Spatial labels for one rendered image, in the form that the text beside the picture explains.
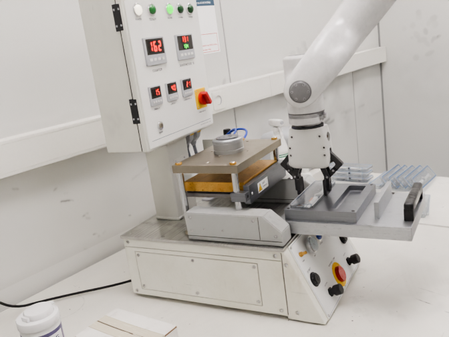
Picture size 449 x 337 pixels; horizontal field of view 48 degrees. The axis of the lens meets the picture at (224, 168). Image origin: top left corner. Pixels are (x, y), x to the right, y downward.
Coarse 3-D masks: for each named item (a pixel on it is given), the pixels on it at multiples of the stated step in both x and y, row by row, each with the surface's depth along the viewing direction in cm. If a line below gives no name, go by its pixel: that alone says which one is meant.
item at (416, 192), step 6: (414, 186) 113; (420, 186) 113; (414, 192) 109; (420, 192) 113; (408, 198) 106; (414, 198) 106; (420, 198) 116; (408, 204) 103; (414, 204) 105; (408, 210) 104; (408, 216) 104
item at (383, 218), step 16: (384, 192) 112; (368, 208) 115; (384, 208) 112; (400, 208) 112; (416, 208) 111; (304, 224) 112; (320, 224) 110; (336, 224) 108; (352, 224) 107; (368, 224) 106; (384, 224) 105; (400, 224) 103; (416, 224) 107; (400, 240) 103
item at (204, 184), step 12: (252, 168) 129; (264, 168) 127; (192, 180) 126; (204, 180) 124; (216, 180) 123; (228, 180) 121; (240, 180) 120; (192, 192) 125; (204, 192) 124; (216, 192) 122; (228, 192) 120
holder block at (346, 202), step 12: (336, 192) 121; (348, 192) 124; (360, 192) 123; (372, 192) 120; (324, 204) 114; (336, 204) 115; (348, 204) 116; (360, 204) 111; (288, 216) 115; (300, 216) 113; (312, 216) 112; (324, 216) 110; (336, 216) 109; (348, 216) 108; (360, 216) 110
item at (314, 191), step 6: (312, 186) 125; (318, 186) 125; (306, 192) 121; (312, 192) 121; (318, 192) 120; (300, 198) 118; (306, 198) 117; (312, 198) 117; (318, 198) 116; (294, 204) 114; (300, 204) 114; (306, 204) 113; (312, 204) 113
